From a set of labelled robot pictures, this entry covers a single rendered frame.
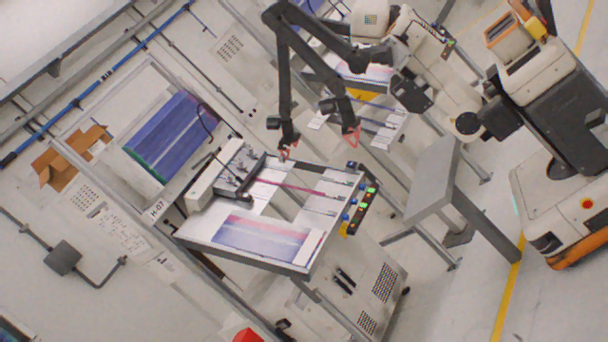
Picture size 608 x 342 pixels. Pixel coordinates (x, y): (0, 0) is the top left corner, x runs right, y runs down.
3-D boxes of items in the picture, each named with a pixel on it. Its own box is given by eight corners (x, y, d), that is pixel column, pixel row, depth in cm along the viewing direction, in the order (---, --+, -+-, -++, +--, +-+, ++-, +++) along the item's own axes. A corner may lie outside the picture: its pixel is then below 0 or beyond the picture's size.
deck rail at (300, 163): (365, 180, 336) (365, 171, 332) (364, 183, 334) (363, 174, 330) (244, 154, 363) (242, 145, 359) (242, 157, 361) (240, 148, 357)
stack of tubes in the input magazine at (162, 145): (220, 122, 348) (182, 85, 343) (166, 183, 315) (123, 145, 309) (209, 132, 357) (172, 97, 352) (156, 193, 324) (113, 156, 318)
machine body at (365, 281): (416, 280, 369) (340, 206, 357) (373, 387, 323) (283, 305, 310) (345, 306, 416) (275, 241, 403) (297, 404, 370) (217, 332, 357)
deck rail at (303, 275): (311, 279, 291) (309, 270, 287) (309, 282, 289) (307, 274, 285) (177, 241, 318) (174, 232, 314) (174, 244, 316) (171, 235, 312)
